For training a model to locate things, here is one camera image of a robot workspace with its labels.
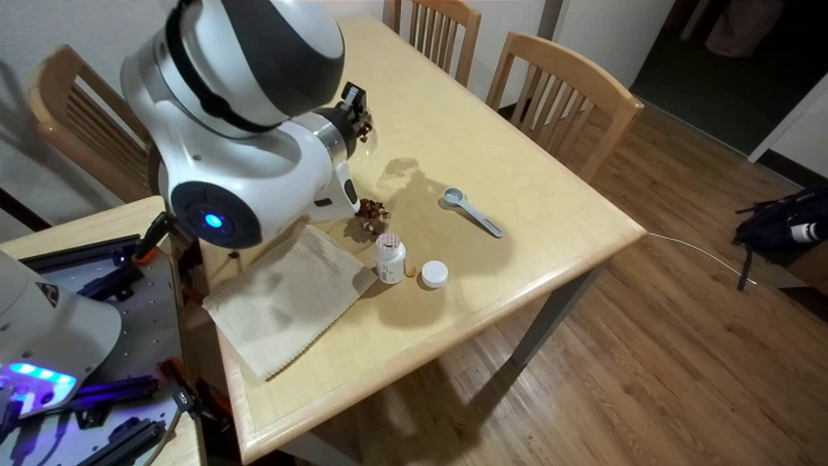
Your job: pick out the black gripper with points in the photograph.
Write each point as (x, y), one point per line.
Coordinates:
(350, 118)

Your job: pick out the grey measuring spoon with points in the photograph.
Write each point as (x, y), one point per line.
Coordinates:
(455, 197)

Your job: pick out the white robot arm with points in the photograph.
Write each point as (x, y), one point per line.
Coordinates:
(251, 118)

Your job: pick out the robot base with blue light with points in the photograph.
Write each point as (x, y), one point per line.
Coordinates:
(49, 336)

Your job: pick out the clear cup with nuts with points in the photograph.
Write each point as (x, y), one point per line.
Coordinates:
(370, 217)

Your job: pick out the white pill bottle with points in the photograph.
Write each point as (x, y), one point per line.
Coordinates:
(388, 257)

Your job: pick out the wooden dining table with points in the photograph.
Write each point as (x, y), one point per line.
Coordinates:
(433, 134)

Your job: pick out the white bottle cap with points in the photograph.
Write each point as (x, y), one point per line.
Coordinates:
(433, 274)

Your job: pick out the folded beige cloth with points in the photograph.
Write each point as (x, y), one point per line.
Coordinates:
(288, 298)

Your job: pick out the wooden chair left side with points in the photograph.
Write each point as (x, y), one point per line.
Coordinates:
(88, 122)

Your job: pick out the black backpack on floor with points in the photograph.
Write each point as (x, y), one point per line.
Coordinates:
(781, 225)

